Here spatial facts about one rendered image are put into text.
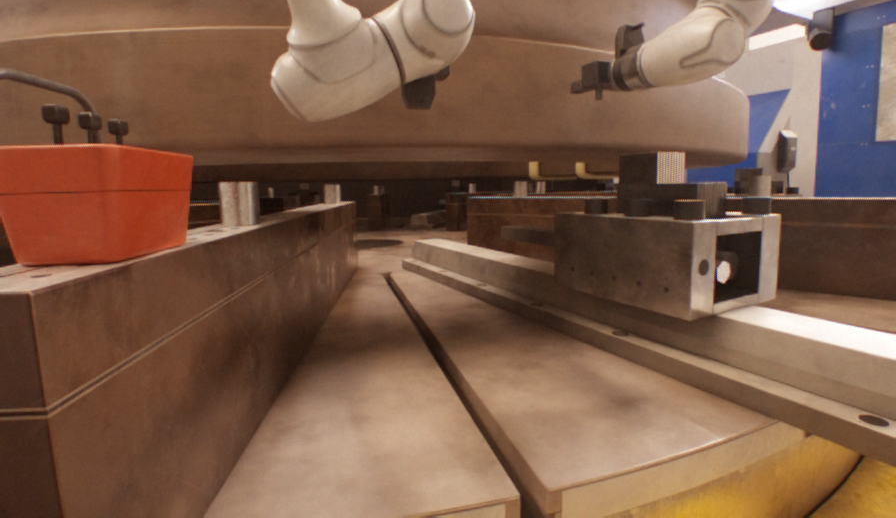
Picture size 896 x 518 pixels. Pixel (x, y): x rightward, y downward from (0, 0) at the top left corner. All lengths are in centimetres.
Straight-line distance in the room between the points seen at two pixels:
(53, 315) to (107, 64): 88
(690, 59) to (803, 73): 623
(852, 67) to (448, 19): 507
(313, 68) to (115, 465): 49
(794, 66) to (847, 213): 480
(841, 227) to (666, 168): 110
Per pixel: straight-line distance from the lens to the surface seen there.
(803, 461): 132
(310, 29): 63
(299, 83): 64
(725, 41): 89
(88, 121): 68
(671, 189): 123
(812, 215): 225
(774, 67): 701
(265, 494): 81
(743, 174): 330
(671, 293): 111
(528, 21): 144
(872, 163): 537
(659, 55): 93
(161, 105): 122
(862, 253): 227
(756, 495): 119
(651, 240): 113
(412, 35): 65
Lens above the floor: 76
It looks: 7 degrees down
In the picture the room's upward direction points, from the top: 1 degrees counter-clockwise
